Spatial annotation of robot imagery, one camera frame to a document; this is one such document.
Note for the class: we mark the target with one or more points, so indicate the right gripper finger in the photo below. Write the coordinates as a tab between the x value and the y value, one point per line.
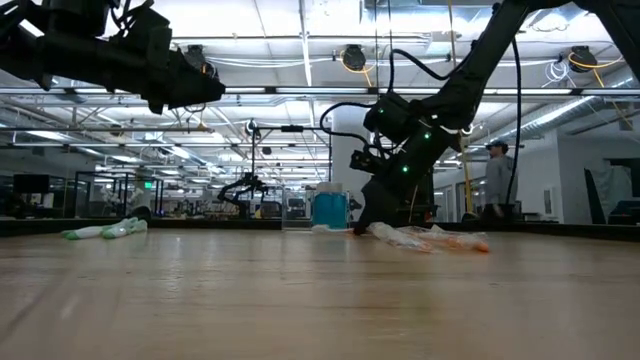
387	205
367	210

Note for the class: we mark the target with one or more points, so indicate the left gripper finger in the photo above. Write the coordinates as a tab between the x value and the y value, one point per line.
190	96
190	75

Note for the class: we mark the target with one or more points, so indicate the black background robot arm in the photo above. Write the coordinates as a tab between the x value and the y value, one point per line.
245	182

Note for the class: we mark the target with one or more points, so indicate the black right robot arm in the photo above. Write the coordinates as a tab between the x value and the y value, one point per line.
465	85

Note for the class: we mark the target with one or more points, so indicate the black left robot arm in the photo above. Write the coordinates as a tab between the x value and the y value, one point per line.
75	55

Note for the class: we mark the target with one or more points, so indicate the clear acrylic organizer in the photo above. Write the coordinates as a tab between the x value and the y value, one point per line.
297	210

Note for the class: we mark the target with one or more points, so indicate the black dome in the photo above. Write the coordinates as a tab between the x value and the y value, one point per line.
469	218

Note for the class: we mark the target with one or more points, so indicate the person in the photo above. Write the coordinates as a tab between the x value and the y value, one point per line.
500	175

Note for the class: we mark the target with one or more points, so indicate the black monitor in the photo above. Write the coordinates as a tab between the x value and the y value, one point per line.
30	184

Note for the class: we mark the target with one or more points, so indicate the black framed glass enclosure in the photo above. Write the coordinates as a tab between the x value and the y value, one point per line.
120	173

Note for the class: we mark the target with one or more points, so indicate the black background robot frame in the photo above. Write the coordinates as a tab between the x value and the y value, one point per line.
292	128

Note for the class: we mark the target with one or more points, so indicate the grey tarp covered frame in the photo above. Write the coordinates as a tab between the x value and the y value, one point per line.
612	190

